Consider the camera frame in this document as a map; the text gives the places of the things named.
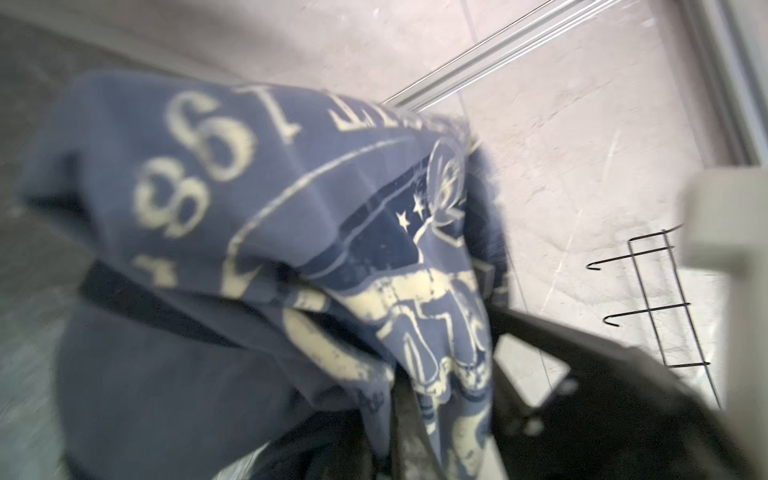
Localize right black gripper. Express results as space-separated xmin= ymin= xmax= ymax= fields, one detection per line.
xmin=486 ymin=304 xmax=756 ymax=479

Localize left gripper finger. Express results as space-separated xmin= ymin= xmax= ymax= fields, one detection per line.
xmin=390 ymin=374 xmax=446 ymax=480

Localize grey-blue tank top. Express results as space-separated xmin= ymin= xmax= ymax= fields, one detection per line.
xmin=20 ymin=72 xmax=508 ymax=479

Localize black wire hook rack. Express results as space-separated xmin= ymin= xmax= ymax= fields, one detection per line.
xmin=585 ymin=224 xmax=724 ymax=409

